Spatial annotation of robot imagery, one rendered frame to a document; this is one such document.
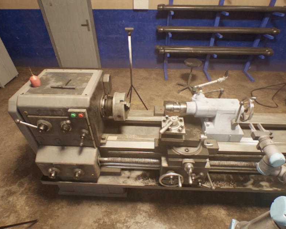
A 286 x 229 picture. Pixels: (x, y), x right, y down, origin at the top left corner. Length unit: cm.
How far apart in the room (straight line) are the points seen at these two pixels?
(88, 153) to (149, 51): 338
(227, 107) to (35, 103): 149
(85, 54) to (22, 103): 340
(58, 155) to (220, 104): 144
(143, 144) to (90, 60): 355
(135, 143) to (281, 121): 151
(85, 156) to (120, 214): 86
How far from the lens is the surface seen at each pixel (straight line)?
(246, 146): 178
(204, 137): 146
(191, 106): 153
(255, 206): 253
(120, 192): 219
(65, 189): 236
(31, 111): 151
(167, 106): 152
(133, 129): 184
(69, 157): 165
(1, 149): 333
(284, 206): 98
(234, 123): 162
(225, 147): 170
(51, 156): 172
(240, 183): 209
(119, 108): 144
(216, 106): 156
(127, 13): 431
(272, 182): 227
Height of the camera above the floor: 205
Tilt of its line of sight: 41 degrees down
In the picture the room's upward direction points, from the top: straight up
